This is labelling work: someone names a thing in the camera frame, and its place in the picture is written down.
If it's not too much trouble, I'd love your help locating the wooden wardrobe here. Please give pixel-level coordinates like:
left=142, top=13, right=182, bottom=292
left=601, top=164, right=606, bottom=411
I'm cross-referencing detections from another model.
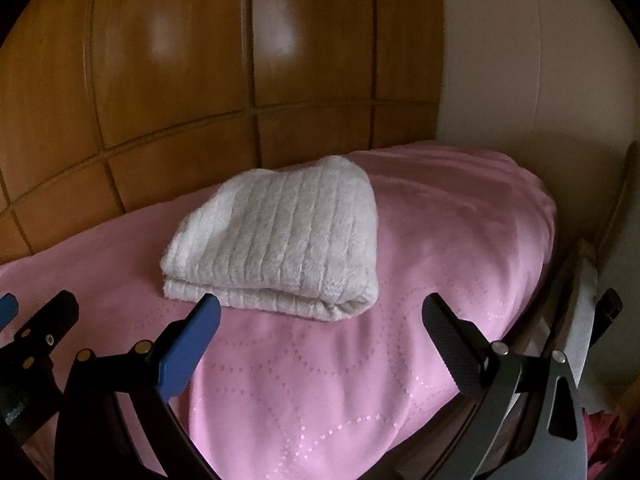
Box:
left=0, top=0, right=448, bottom=181

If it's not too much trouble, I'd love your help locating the red cloth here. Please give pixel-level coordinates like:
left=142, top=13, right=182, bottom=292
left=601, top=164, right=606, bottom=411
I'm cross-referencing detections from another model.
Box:
left=582, top=400, right=636, bottom=480

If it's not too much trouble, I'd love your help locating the pink blanket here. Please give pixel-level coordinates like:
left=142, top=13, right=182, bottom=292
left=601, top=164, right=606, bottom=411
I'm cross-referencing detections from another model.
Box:
left=0, top=145, right=558, bottom=480

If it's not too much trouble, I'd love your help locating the small black object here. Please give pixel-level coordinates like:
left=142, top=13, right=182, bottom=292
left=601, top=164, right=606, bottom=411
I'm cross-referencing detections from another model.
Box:
left=595, top=287, right=624, bottom=321

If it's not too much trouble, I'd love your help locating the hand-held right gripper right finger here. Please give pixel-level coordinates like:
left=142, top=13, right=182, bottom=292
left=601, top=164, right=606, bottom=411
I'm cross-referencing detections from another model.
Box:
left=421, top=292, right=588, bottom=480

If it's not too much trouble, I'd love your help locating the white ribbed towel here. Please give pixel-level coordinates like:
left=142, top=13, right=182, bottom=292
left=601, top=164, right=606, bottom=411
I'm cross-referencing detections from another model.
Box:
left=159, top=156, right=379, bottom=322

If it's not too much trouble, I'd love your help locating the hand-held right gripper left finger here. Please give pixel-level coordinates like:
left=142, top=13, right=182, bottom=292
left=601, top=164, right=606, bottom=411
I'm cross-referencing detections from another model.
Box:
left=54, top=292, right=222, bottom=480

